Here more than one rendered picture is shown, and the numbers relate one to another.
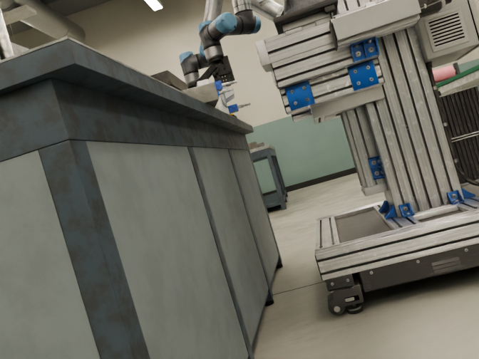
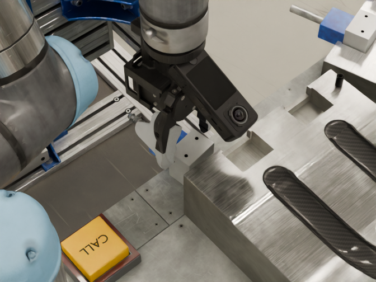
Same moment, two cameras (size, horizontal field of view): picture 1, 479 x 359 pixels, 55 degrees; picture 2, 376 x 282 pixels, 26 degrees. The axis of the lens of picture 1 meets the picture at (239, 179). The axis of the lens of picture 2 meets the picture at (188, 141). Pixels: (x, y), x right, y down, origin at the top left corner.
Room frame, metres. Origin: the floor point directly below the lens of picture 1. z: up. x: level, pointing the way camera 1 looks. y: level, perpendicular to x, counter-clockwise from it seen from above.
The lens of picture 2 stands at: (2.41, 0.37, 1.71)
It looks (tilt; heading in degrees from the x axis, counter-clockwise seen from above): 54 degrees down; 220
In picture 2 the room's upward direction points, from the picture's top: straight up
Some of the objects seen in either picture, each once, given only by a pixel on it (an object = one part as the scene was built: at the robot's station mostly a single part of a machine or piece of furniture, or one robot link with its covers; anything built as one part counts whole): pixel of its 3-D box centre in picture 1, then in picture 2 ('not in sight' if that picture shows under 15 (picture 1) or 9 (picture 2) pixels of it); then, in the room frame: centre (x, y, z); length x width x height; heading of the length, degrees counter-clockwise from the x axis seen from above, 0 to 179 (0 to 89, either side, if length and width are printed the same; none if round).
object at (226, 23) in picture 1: (225, 25); not in sight; (1.85, -0.12, 1.14); 0.11 x 0.11 x 0.08; 36
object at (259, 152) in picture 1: (254, 177); not in sight; (6.46, -0.22, 0.46); 1.90 x 0.70 x 0.92; 173
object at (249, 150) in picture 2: not in sight; (245, 158); (1.91, 0.05, 0.87); 0.05 x 0.05 x 0.04; 81
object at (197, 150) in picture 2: (235, 107); (164, 140); (1.93, -0.07, 0.83); 0.13 x 0.05 x 0.05; 89
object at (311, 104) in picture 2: not in sight; (305, 113); (1.80, 0.07, 0.87); 0.05 x 0.05 x 0.04; 81
